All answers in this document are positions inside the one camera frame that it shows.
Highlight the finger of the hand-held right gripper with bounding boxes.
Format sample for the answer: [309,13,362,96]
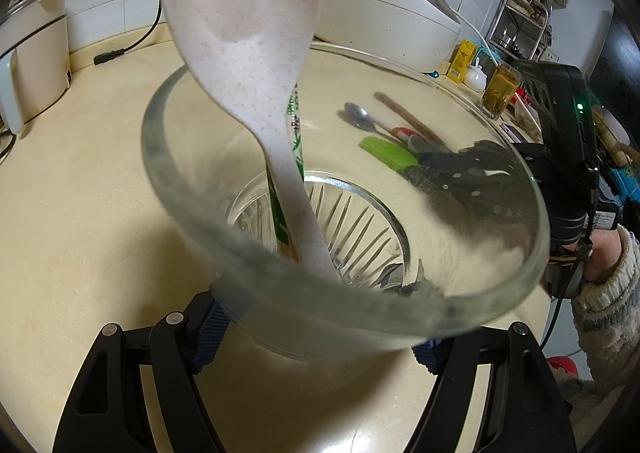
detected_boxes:
[415,140,526,174]
[405,168,531,204]

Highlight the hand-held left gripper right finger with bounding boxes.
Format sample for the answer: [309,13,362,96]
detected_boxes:
[405,320,573,453]

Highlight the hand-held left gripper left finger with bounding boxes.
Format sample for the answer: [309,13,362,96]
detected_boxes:
[52,290,231,453]

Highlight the green silicone basting brush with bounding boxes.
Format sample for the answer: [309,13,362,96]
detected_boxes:
[359,136,418,174]

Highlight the clear ribbed drinking glass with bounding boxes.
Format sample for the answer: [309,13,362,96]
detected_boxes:
[140,40,551,365]

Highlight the wooden-handled metal fork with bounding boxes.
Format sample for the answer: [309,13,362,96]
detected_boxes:
[374,92,441,146]

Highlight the stainless steel spoon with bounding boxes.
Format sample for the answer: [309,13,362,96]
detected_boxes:
[344,102,401,139]

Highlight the paper-wrapped wooden chopsticks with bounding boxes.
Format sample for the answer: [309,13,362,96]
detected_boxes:
[267,86,307,261]

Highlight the white speckled spoon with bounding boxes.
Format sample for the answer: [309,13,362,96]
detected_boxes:
[154,0,353,286]

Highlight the person's right forearm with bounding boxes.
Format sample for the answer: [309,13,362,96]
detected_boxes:
[570,226,640,389]

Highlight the person's right hand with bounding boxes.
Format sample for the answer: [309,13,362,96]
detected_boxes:
[582,226,623,284]

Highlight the glass of tea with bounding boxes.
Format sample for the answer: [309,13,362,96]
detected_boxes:
[481,60,523,120]

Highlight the small white jar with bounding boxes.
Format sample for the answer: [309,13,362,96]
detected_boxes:
[465,58,488,90]

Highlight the yellow carton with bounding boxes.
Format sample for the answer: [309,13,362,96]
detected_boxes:
[446,38,476,83]

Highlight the metal storage rack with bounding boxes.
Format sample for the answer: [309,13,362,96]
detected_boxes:
[487,0,553,61]

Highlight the red round object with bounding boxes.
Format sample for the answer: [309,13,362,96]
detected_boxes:
[546,355,580,379]

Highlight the white rice cooker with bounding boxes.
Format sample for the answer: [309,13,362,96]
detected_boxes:
[312,0,462,74]

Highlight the pink electric cooker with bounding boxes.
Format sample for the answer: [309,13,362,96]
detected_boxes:
[0,0,72,134]

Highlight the white rice cooker cord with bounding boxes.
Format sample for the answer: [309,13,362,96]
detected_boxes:
[457,13,493,51]

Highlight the black power cable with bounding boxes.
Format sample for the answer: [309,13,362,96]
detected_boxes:
[93,0,163,66]

